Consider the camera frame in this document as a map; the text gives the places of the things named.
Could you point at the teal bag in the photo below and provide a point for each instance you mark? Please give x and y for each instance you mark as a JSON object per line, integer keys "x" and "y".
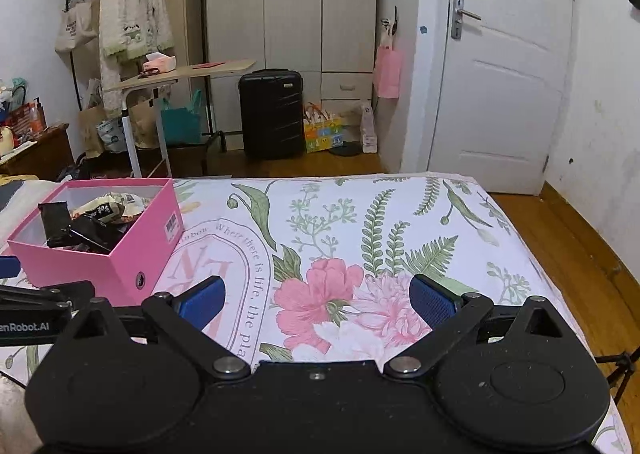
{"x": 180, "y": 126}

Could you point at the white plastic bag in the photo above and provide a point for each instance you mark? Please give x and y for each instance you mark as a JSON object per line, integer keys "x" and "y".
{"x": 368, "y": 128}

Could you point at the cream knitted cardigan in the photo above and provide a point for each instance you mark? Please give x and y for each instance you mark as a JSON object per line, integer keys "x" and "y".
{"x": 132, "y": 8}

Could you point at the beige tote bag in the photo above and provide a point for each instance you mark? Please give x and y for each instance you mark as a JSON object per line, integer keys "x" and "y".
{"x": 75, "y": 28}

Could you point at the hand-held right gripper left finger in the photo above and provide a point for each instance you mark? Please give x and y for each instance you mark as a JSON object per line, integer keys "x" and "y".
{"x": 202, "y": 299}

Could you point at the brown paper bag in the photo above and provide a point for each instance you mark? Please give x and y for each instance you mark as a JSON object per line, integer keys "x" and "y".
{"x": 144, "y": 126}
{"x": 91, "y": 131}

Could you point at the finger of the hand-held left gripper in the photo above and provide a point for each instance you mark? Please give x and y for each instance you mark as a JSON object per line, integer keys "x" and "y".
{"x": 7, "y": 266}
{"x": 60, "y": 293}

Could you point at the pink tissue box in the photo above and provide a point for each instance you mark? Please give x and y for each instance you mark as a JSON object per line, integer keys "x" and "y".
{"x": 159, "y": 63}

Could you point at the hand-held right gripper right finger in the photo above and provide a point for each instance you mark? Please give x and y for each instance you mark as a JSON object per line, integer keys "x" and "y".
{"x": 432, "y": 301}

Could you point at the black biscuit packet gold print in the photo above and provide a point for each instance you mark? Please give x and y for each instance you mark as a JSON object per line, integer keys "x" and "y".
{"x": 95, "y": 236}

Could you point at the black tripod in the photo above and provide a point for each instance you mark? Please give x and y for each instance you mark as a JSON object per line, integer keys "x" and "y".
{"x": 617, "y": 374}

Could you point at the black clothes rack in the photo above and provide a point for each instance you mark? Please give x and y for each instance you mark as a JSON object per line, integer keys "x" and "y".
{"x": 74, "y": 83}

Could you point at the wooden overbed table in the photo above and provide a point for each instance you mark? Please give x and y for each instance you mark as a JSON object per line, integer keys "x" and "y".
{"x": 165, "y": 76}

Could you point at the colourful gift bag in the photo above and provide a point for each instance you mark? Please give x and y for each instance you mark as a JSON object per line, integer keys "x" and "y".
{"x": 322, "y": 133}

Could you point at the red box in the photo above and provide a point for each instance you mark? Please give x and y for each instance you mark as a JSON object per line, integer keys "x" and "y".
{"x": 25, "y": 123}

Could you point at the pink cardboard box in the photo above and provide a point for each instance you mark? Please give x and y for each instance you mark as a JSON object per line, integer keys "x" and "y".
{"x": 135, "y": 244}

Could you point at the white patterned bag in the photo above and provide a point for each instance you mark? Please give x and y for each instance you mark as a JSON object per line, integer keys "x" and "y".
{"x": 111, "y": 136}

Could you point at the pink paper bag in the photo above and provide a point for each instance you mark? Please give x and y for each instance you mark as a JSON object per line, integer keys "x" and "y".
{"x": 388, "y": 73}

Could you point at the dark wooden cabinet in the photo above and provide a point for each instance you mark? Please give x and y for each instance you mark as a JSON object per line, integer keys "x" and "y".
{"x": 40, "y": 153}

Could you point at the beige wardrobe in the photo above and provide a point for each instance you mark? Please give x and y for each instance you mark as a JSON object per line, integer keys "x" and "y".
{"x": 300, "y": 8}

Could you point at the plain black snack packet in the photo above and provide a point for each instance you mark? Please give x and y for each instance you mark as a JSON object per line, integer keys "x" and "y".
{"x": 54, "y": 224}

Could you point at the white cabinet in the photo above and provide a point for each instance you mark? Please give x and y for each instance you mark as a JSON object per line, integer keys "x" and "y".
{"x": 500, "y": 83}

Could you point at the red booklet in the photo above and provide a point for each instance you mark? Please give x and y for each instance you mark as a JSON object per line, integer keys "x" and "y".
{"x": 207, "y": 65}

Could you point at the black round mat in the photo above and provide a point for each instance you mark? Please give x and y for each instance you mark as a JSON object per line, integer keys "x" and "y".
{"x": 344, "y": 149}

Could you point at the black suitcase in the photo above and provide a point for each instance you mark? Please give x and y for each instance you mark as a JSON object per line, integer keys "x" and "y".
{"x": 272, "y": 113}

